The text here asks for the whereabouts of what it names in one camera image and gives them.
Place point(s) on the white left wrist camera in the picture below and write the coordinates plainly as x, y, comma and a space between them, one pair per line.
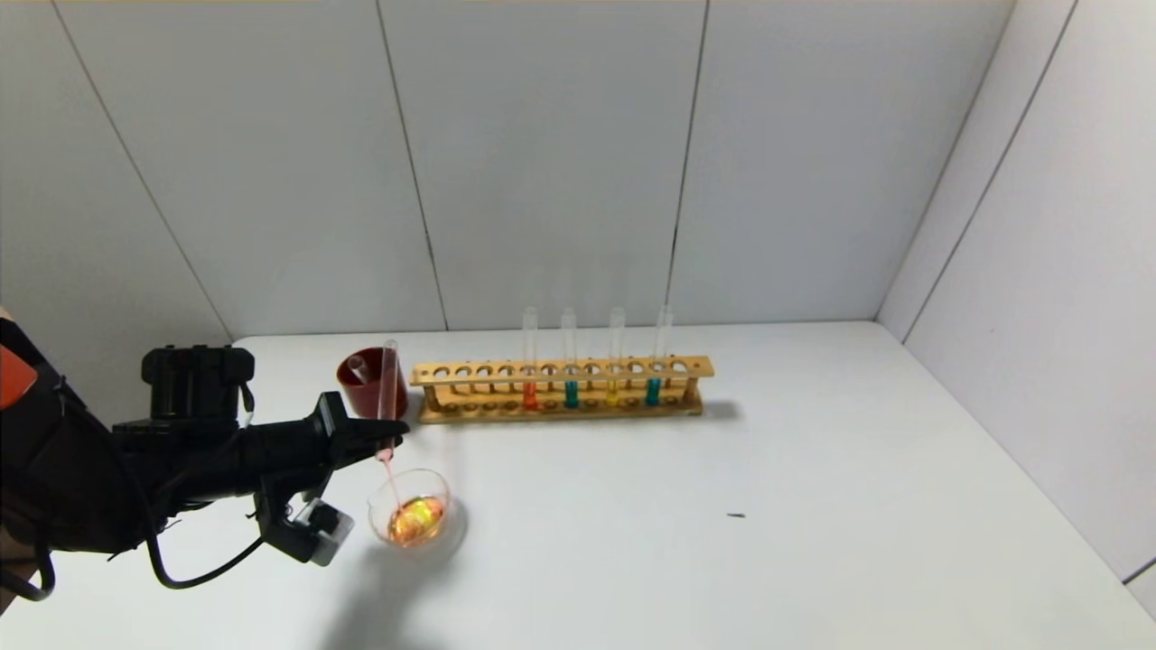
327, 533

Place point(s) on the wooden test tube rack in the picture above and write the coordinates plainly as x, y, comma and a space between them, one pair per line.
560, 369

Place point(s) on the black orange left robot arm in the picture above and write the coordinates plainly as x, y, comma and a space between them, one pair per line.
72, 478

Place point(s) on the clear glass beaker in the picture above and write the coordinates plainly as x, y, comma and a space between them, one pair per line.
415, 522

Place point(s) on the dark red cup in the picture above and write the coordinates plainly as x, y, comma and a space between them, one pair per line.
361, 402

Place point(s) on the teal pigment glass test tube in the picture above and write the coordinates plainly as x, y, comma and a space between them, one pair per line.
652, 393
571, 395

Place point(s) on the yellow pigment glass test tube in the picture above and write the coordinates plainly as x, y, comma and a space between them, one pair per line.
358, 368
613, 394

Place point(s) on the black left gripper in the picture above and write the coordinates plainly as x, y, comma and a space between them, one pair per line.
328, 431

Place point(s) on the red pigment glass test tube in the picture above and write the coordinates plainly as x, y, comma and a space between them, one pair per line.
530, 397
388, 379

